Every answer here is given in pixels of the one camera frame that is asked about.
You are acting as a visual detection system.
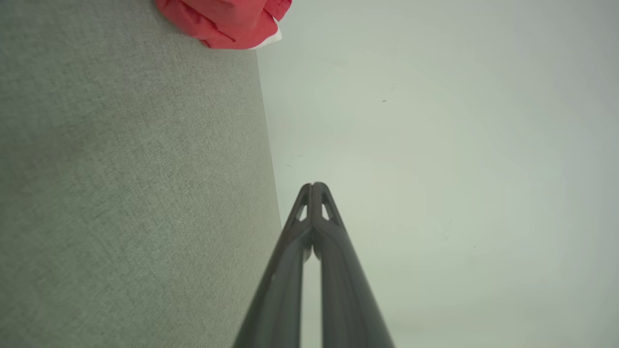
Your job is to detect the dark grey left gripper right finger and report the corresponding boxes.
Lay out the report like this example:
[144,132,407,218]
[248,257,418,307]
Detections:
[314,182,395,348]

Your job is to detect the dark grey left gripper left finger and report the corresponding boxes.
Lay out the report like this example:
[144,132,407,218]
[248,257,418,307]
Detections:
[233,183,315,348]

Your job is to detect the red basketball shorts white trim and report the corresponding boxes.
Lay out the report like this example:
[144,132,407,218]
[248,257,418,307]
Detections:
[155,0,293,50]

